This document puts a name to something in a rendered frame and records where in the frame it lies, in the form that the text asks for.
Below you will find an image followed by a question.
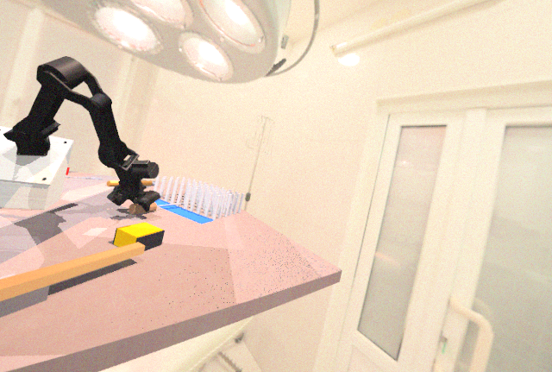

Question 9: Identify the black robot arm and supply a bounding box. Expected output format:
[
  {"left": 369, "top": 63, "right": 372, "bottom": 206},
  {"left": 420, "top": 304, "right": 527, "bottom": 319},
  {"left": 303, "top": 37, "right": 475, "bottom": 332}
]
[{"left": 3, "top": 56, "right": 160, "bottom": 206}]

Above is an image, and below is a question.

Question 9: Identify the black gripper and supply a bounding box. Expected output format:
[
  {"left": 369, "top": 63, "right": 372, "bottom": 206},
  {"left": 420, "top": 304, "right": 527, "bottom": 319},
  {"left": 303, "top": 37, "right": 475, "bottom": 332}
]
[{"left": 113, "top": 178, "right": 161, "bottom": 212}]

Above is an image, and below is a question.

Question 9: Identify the blue flat strip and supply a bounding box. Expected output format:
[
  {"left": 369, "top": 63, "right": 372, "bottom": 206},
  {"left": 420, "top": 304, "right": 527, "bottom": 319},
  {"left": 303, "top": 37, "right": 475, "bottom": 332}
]
[{"left": 155, "top": 199, "right": 213, "bottom": 224}]

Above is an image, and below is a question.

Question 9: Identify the hammer with orange handle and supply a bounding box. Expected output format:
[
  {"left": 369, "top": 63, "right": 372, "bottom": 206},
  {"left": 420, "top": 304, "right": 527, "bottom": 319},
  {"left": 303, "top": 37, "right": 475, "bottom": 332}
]
[{"left": 107, "top": 180, "right": 155, "bottom": 186}]

